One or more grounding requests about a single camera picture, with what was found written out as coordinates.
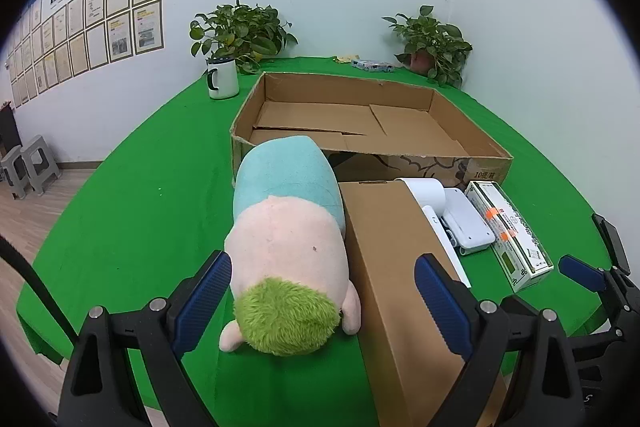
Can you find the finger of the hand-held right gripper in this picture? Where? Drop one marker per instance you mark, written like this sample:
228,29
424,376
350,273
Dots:
580,271
611,237

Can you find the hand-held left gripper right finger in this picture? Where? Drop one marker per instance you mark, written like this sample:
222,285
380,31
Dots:
442,307

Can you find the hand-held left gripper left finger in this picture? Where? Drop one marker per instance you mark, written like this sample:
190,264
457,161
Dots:
202,302

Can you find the small brown cardboard box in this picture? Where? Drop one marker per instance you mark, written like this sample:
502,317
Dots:
395,267

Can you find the pink teal plush toy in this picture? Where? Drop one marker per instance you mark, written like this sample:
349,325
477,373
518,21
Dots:
285,227

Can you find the white hair dryer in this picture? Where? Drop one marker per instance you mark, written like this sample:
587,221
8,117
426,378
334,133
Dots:
425,192

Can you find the large cardboard box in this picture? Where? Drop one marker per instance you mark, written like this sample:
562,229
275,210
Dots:
320,122

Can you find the white box with orange stickers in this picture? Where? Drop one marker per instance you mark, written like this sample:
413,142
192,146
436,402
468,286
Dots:
512,237

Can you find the white plastic device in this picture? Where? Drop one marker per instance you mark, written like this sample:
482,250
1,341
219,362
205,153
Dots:
467,222

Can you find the grey plastic stool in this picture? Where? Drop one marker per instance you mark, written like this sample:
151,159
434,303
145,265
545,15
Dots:
14,172
42,162

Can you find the blue white packet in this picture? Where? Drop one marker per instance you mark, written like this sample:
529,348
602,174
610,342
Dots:
372,65

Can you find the dark wooden cabinet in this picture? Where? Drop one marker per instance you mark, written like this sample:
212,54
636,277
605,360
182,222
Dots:
7,129

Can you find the small potted green plant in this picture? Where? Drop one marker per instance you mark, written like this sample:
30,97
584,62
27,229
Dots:
432,42

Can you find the yellow paper item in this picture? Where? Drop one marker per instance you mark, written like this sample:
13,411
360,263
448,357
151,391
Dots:
346,58

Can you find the large potted green plant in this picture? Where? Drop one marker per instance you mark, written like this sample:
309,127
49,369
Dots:
240,29

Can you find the group of framed wall certificates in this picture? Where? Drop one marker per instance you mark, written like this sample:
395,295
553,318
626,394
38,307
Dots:
95,27

